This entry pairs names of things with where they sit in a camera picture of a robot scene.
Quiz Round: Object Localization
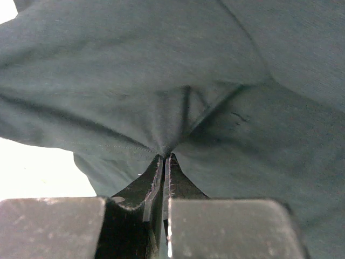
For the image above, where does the black t-shirt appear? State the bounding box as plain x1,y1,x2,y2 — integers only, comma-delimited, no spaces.
1,1,344,258

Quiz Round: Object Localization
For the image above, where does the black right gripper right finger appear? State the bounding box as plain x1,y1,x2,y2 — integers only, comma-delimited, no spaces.
163,153,210,258

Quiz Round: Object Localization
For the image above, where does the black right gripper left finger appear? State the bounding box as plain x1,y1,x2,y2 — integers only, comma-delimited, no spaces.
95,155,164,258

